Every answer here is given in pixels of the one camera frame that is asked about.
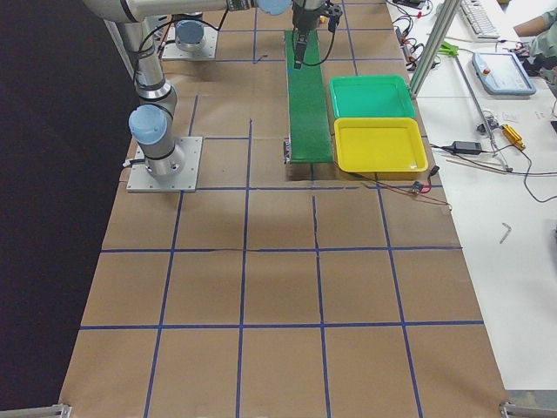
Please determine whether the yellow plastic tray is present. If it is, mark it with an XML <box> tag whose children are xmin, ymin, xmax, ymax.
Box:
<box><xmin>334</xmin><ymin>118</ymin><xmax>428</xmax><ymax>176</ymax></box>

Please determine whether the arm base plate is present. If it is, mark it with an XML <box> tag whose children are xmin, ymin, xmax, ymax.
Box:
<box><xmin>162</xmin><ymin>26</ymin><xmax>218</xmax><ymax>61</ymax></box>
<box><xmin>126</xmin><ymin>137</ymin><xmax>203</xmax><ymax>192</ymax></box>

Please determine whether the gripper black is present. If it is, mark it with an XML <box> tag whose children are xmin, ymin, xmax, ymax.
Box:
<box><xmin>292</xmin><ymin>0</ymin><xmax>343</xmax><ymax>70</ymax></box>

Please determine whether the teach pendant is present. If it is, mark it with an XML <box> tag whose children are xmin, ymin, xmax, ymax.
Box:
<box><xmin>472</xmin><ymin>52</ymin><xmax>536</xmax><ymax>96</ymax></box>

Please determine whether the green conveyor belt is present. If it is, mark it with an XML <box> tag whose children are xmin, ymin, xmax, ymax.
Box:
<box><xmin>285</xmin><ymin>30</ymin><xmax>333</xmax><ymax>164</ymax></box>

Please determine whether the gold resistor block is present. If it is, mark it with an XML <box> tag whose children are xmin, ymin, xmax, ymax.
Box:
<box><xmin>500</xmin><ymin>124</ymin><xmax>526</xmax><ymax>151</ymax></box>

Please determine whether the small circuit board with wires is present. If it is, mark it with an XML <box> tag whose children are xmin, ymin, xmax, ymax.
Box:
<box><xmin>411</xmin><ymin>181</ymin><xmax>430</xmax><ymax>195</ymax></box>

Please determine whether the black power adapter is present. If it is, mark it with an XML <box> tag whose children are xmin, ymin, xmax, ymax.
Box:
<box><xmin>452</xmin><ymin>141</ymin><xmax>483</xmax><ymax>155</ymax></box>

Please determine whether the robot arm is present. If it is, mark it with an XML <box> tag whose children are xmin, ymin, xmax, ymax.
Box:
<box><xmin>84</xmin><ymin>1</ymin><xmax>291</xmax><ymax>177</ymax></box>
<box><xmin>174</xmin><ymin>1</ymin><xmax>343</xmax><ymax>70</ymax></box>

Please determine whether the aluminium frame post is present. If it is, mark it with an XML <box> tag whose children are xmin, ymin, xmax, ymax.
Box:
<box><xmin>410</xmin><ymin>0</ymin><xmax>460</xmax><ymax>98</ymax></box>

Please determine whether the green plastic tray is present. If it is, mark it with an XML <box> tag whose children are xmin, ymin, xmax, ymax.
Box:
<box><xmin>329</xmin><ymin>75</ymin><xmax>416</xmax><ymax>118</ymax></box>

